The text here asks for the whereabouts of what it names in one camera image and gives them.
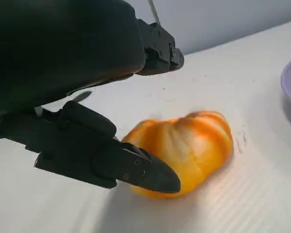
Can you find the black table grommet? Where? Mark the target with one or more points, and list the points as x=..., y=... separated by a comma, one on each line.
x=82, y=96

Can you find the grey partition panel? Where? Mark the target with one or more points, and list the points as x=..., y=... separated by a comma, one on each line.
x=220, y=19

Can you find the orange white toy bread roll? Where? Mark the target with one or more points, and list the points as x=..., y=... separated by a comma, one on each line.
x=196, y=150

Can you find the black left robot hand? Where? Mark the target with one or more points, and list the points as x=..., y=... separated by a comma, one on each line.
x=58, y=48

